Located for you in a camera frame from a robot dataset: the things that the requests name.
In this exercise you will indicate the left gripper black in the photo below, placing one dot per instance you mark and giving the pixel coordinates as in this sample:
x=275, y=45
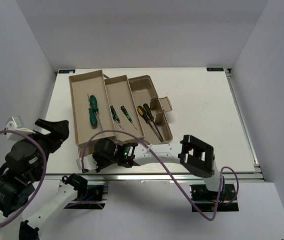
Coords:
x=60, y=132

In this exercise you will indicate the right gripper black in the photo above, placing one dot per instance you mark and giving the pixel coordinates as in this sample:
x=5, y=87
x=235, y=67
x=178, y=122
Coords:
x=96, y=157

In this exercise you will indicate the large green handle screwdriver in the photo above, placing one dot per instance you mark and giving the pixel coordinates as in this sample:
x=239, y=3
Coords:
x=92, y=118

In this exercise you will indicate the small black green precision screwdriver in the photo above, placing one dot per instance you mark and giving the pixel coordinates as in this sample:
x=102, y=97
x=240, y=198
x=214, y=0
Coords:
x=115, y=116

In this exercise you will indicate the green handle long screwdriver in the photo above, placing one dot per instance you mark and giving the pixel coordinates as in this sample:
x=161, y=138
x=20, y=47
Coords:
x=94, y=104

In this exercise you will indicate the short black green precision screwdriver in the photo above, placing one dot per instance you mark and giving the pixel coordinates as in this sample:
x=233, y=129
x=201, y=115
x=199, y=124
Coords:
x=124, y=110

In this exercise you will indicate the beige cantilever toolbox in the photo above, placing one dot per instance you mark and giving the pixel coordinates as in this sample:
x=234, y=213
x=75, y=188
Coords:
x=116, y=91

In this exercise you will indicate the yellow black handle file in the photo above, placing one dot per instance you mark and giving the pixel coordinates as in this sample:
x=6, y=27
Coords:
x=147, y=119

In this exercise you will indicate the yellow black long screwdriver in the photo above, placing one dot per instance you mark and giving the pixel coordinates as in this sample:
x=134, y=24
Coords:
x=147, y=108

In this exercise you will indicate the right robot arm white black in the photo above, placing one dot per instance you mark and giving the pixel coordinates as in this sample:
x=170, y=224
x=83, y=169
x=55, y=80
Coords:
x=196, y=156

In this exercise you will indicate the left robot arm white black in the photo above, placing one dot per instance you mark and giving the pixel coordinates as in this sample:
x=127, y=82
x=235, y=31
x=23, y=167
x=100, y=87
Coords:
x=16, y=194

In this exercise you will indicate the blue label sticker left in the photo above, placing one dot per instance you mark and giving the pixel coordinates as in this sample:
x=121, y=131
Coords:
x=66, y=71

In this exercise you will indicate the blue label sticker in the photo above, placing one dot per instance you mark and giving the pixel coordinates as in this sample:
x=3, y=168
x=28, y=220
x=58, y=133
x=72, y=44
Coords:
x=215, y=69
x=66, y=71

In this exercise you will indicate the blue label sticker right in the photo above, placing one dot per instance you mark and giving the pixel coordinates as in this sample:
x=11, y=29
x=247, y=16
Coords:
x=215, y=69

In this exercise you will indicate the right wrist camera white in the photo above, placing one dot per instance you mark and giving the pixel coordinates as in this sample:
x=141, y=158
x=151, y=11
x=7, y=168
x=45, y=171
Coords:
x=87, y=164

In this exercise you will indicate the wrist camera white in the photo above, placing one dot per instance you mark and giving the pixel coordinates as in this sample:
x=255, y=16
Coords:
x=15, y=123
x=87, y=164

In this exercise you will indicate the aluminium front rail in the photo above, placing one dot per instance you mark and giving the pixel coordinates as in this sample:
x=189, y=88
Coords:
x=242, y=177

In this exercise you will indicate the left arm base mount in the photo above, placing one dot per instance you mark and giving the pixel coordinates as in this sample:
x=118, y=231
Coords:
x=95, y=198

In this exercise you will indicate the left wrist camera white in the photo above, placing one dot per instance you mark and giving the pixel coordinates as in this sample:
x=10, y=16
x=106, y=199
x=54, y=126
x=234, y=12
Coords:
x=15, y=123

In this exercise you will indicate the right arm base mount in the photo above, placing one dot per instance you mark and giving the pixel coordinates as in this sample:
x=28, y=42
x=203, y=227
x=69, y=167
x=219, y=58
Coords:
x=205, y=199

